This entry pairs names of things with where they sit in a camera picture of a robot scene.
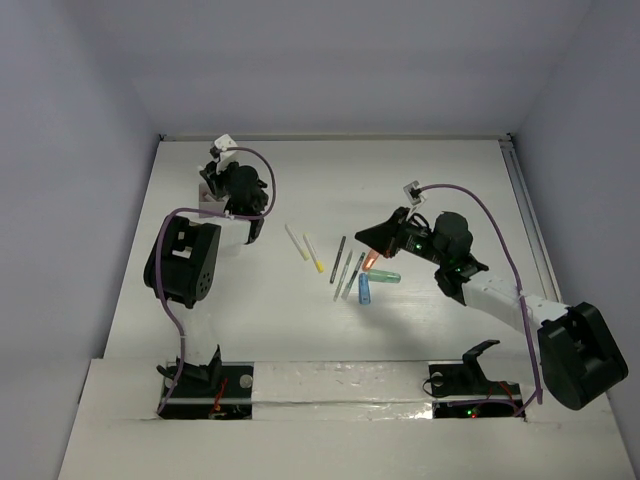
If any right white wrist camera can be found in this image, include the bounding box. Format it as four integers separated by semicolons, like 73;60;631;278
403;180;426;212

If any green dark pen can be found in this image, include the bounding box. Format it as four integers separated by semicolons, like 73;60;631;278
341;252;366;300

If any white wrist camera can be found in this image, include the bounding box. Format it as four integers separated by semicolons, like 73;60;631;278
210;134;238;173
403;180;426;212

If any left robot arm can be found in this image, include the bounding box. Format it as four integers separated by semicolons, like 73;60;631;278
143;160;275;395

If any dark grey pen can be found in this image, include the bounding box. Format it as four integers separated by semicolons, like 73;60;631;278
329;235;347;284

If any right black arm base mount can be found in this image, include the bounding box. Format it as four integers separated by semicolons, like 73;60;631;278
422;340;525;419

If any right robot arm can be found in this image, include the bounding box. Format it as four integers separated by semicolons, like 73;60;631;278
355;207;629;411

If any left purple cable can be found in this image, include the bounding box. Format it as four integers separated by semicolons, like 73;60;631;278
154;147;277;415

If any orange translucent eraser case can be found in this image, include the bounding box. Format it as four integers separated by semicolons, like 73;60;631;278
362;249;380;272

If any white pen yellow tip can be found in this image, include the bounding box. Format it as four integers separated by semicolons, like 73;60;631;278
303;233;324;273

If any clear silver pen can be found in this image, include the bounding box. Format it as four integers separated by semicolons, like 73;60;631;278
333;249;353;302

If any blue translucent eraser case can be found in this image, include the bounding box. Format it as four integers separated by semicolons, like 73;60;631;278
358;273;371;305

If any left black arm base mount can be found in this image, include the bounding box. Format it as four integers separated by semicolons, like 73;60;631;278
160;362;254;420

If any green translucent eraser case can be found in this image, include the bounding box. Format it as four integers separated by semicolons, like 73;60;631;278
367;269;401;284

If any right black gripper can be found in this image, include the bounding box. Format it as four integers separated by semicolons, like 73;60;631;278
354;206;448;267

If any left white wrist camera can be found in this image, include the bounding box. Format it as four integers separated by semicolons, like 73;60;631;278
210;134;238;173

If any translucent pink pen holder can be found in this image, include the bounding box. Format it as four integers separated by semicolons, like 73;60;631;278
197;182;246;256

